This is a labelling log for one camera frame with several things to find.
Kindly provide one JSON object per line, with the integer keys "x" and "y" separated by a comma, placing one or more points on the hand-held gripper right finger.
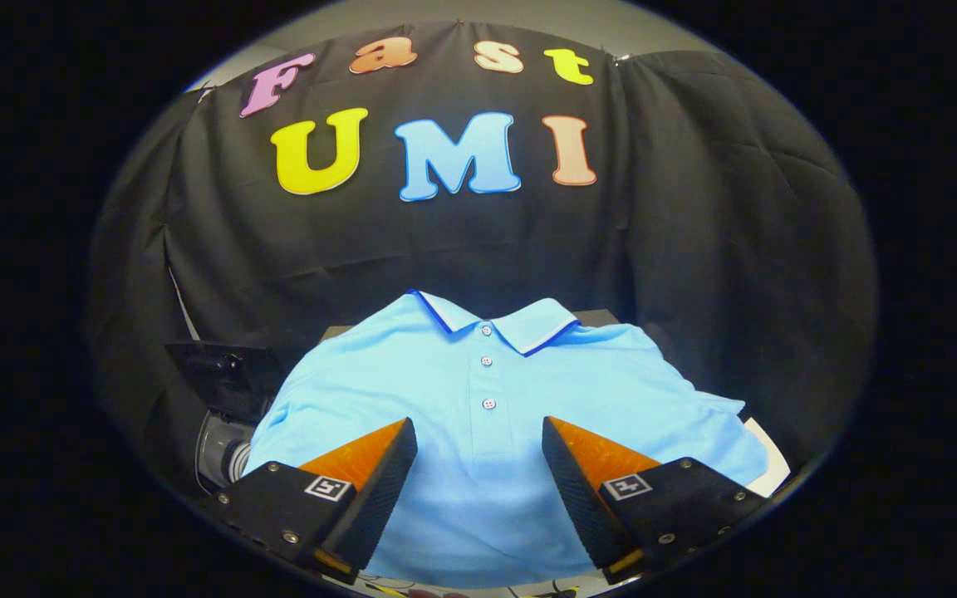
{"x": 578, "y": 498}

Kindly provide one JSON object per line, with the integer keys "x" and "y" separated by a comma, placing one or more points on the beige cabinet with dark top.
{"x": 599, "y": 318}

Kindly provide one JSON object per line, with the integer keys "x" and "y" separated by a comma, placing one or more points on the light blue polo shirt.
{"x": 478, "y": 498}

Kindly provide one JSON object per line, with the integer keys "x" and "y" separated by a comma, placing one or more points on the black backdrop cloth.
{"x": 694, "y": 208}

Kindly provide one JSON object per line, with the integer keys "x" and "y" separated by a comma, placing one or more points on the dark washing machine lid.
{"x": 229, "y": 374}

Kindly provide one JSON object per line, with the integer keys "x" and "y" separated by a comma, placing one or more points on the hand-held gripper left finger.
{"x": 379, "y": 490}

